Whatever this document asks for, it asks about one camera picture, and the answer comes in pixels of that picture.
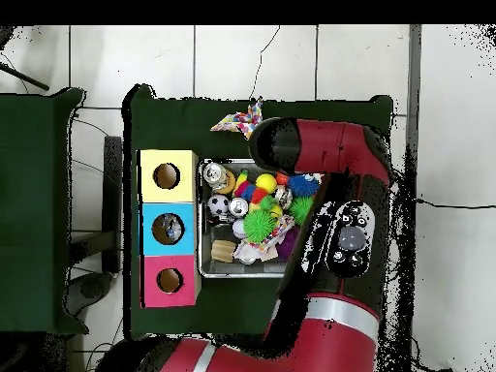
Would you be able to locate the multicoloured spiky caterpillar toy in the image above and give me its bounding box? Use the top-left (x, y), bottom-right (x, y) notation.
top-left (233, 179), bottom-right (279, 212)

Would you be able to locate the green spiky rubber ball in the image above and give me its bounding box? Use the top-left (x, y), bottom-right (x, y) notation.
top-left (290, 197), bottom-right (316, 228)
top-left (243, 208), bottom-right (279, 241)

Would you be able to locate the whitish foil wrapper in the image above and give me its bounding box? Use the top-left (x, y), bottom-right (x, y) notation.
top-left (235, 215), bottom-right (295, 266)

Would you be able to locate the colourful patterned cloth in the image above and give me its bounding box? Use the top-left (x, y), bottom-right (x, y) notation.
top-left (209, 96), bottom-right (264, 142)

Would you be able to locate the shallow clear mesh bin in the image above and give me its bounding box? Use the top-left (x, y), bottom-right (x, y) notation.
top-left (197, 158), bottom-right (330, 279)

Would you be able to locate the wooden box with three holes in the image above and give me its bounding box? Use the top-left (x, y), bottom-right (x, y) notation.
top-left (138, 148), bottom-right (202, 309)

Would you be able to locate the small open silver can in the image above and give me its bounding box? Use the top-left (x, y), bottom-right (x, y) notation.
top-left (229, 197), bottom-right (250, 218)

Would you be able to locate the plain yellow ball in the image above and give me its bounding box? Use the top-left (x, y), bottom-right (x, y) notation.
top-left (255, 172), bottom-right (278, 195)

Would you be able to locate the black and white soccer ball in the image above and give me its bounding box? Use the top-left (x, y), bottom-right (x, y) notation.
top-left (207, 193), bottom-right (233, 218)

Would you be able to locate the orange ball with cream dots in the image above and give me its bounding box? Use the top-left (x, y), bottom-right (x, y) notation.
top-left (215, 171), bottom-right (236, 196)

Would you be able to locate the crushed silver drink can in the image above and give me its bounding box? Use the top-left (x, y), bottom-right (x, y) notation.
top-left (201, 162), bottom-right (229, 188)

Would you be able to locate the flat wooden block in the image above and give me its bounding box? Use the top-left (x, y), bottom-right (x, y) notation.
top-left (210, 239), bottom-right (237, 264)

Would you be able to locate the blue spiky rubber ball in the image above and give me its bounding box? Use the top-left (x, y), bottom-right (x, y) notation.
top-left (288, 173), bottom-right (323, 199)

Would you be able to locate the dark green table cloth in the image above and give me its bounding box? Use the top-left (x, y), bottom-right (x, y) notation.
top-left (123, 83), bottom-right (395, 342)
top-left (0, 84), bottom-right (88, 336)

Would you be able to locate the black panel stand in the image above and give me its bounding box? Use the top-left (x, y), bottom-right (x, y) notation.
top-left (103, 135), bottom-right (124, 274)

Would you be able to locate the grey stand base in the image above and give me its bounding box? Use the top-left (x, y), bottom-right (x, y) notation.
top-left (65, 270), bottom-right (116, 318)

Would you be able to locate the black cable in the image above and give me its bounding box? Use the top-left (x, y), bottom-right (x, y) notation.
top-left (414, 197), bottom-right (496, 210)

